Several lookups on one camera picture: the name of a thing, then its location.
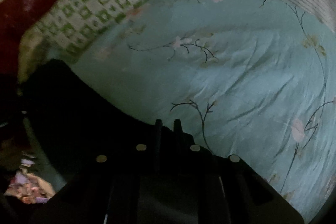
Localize green white patterned pillow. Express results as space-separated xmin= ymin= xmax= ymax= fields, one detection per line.
xmin=18 ymin=0 xmax=150 ymax=83

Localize teal floral bedsheet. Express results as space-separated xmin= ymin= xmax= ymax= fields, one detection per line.
xmin=70 ymin=0 xmax=335 ymax=223

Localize black pants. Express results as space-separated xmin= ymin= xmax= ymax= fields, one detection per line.
xmin=0 ymin=58 xmax=305 ymax=224

